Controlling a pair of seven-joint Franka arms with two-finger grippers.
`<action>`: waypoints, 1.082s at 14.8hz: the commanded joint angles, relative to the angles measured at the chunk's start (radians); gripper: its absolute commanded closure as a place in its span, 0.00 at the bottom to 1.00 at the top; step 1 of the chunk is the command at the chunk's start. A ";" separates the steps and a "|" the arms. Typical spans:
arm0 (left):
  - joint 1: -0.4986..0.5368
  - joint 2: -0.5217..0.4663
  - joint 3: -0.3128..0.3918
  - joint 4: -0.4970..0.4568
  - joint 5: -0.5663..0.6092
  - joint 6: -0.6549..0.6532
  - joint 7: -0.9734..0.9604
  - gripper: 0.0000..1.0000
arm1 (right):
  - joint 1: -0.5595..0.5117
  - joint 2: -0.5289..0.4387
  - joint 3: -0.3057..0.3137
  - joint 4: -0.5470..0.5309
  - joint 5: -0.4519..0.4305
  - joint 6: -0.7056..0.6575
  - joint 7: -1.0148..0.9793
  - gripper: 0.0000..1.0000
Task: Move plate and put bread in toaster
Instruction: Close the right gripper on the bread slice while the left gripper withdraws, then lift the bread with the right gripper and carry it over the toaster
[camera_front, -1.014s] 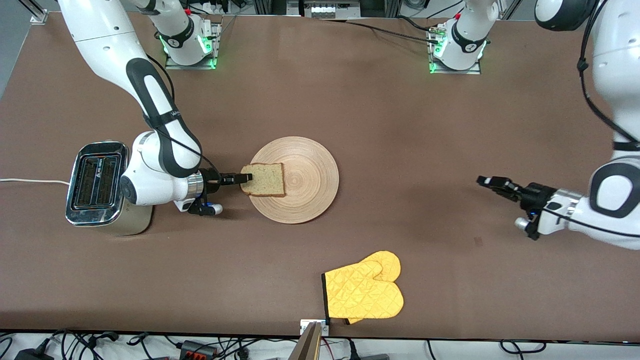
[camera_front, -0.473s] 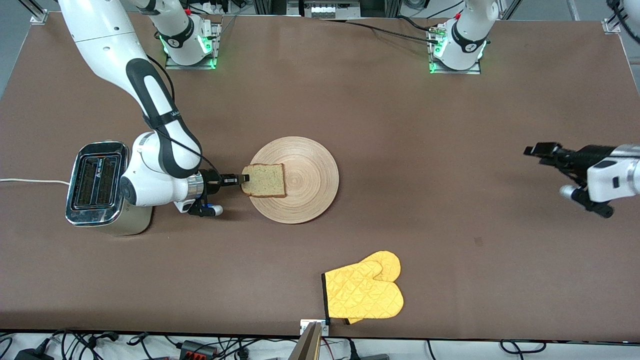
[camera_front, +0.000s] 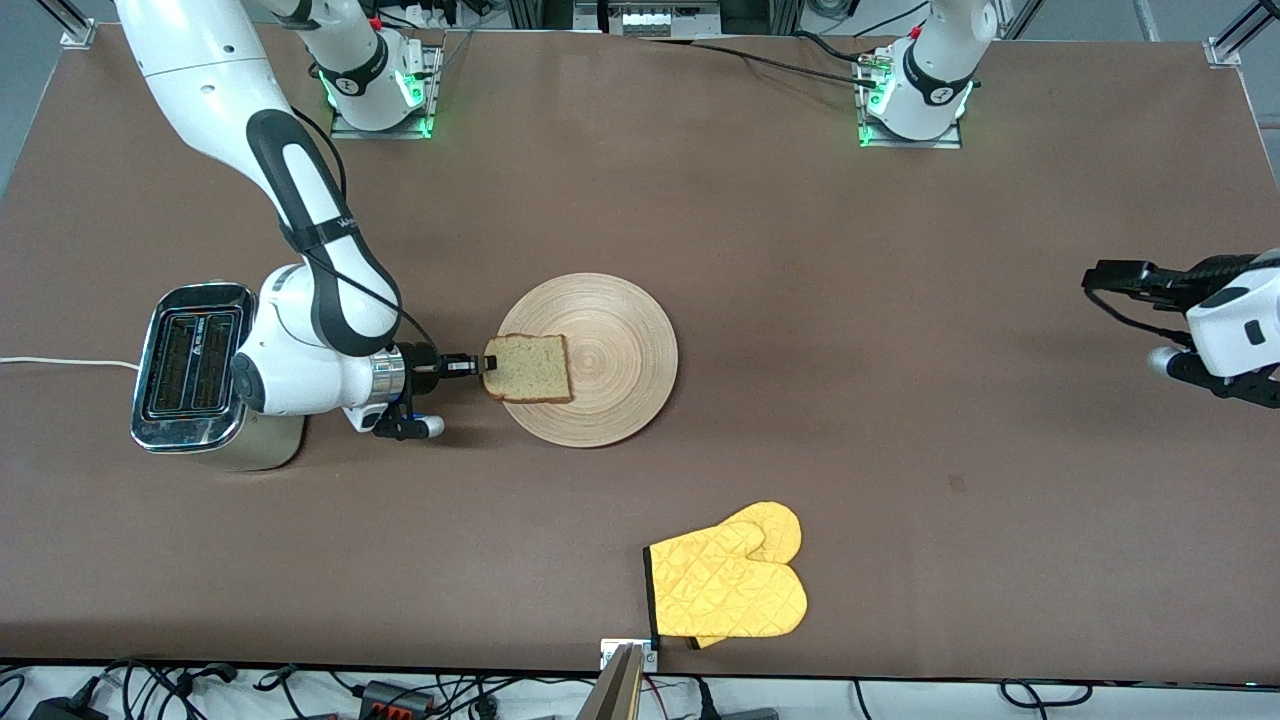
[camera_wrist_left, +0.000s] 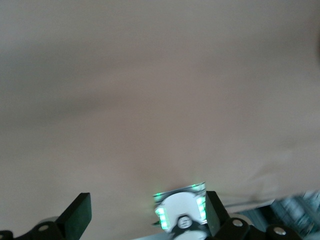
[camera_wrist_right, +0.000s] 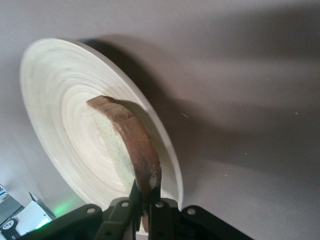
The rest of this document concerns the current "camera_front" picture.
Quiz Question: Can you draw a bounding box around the white toaster power cord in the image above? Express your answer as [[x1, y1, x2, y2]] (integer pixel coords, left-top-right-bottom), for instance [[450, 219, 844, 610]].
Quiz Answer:
[[0, 355, 142, 372]]

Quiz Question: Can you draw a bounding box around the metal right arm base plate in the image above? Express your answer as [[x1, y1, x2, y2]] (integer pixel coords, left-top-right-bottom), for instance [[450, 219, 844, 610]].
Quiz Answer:
[[331, 40, 444, 140]]

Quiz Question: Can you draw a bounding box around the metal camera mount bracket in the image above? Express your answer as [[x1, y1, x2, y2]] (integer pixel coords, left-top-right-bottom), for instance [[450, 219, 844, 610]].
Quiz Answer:
[[574, 639, 659, 720]]

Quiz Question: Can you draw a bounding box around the black box with orange plugs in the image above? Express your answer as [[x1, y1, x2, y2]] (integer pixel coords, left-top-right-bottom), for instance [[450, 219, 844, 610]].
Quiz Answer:
[[358, 680, 438, 719]]

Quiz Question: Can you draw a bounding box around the round wooden plate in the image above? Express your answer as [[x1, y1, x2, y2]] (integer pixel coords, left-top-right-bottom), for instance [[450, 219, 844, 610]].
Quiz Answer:
[[492, 272, 680, 449]]

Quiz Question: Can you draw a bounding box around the black power adapter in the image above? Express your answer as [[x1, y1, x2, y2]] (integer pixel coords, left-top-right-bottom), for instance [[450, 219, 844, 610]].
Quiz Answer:
[[28, 695, 109, 720]]

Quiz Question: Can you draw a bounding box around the silver two-slot toaster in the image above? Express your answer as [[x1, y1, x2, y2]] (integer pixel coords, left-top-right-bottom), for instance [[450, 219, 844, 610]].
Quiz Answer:
[[130, 282, 311, 472]]

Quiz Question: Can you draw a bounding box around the black cable on table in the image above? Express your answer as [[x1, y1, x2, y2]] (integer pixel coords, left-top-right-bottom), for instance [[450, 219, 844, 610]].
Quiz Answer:
[[690, 30, 893, 89]]

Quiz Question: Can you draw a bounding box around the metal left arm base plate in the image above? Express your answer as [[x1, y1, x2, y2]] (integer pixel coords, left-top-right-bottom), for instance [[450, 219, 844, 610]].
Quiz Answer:
[[856, 45, 966, 150]]

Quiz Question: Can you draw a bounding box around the looped black floor cable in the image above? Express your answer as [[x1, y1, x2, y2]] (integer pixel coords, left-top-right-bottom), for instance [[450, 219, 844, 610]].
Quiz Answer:
[[1000, 678, 1093, 711]]

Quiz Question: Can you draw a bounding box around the yellow quilted oven mitt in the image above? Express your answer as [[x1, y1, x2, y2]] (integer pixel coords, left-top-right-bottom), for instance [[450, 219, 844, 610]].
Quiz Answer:
[[643, 519, 808, 642], [690, 501, 803, 650]]

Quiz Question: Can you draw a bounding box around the brown bread slice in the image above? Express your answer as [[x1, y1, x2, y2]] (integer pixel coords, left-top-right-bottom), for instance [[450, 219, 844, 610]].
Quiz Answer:
[[482, 333, 575, 405]]

